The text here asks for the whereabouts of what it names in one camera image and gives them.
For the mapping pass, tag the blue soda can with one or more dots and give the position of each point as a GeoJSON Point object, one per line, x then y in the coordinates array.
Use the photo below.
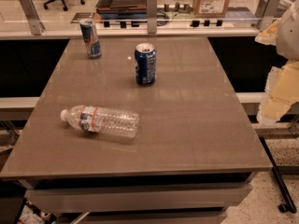
{"type": "Point", "coordinates": [145, 67]}

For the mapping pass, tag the grey table drawer unit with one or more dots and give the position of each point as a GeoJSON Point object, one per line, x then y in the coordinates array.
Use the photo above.
{"type": "Point", "coordinates": [143, 199]}

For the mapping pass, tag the slim blue energy drink can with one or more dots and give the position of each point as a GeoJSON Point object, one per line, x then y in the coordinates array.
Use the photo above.
{"type": "Point", "coordinates": [90, 38]}

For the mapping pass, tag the left metal glass bracket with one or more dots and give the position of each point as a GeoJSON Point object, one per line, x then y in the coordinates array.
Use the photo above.
{"type": "Point", "coordinates": [35, 24]}

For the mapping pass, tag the right metal glass bracket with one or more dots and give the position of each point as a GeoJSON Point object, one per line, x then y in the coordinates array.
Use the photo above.
{"type": "Point", "coordinates": [265, 12]}

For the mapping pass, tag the middle metal glass bracket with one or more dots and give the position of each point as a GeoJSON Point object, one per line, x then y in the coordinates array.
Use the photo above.
{"type": "Point", "coordinates": [152, 16]}

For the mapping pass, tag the clear plastic water bottle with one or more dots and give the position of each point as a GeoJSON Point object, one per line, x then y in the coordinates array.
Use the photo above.
{"type": "Point", "coordinates": [95, 119]}

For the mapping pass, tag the black floor bar with caster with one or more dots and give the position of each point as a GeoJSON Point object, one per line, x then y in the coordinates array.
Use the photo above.
{"type": "Point", "coordinates": [289, 205]}

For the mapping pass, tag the cardboard box with label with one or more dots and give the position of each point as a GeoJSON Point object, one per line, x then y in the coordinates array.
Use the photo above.
{"type": "Point", "coordinates": [210, 8]}

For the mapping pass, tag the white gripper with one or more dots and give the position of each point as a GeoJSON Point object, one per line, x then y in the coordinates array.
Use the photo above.
{"type": "Point", "coordinates": [289, 34]}

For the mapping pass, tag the metal glass bracket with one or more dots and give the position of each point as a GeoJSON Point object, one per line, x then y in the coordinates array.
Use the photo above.
{"type": "Point", "coordinates": [265, 12]}
{"type": "Point", "coordinates": [35, 24]}
{"type": "Point", "coordinates": [152, 16]}

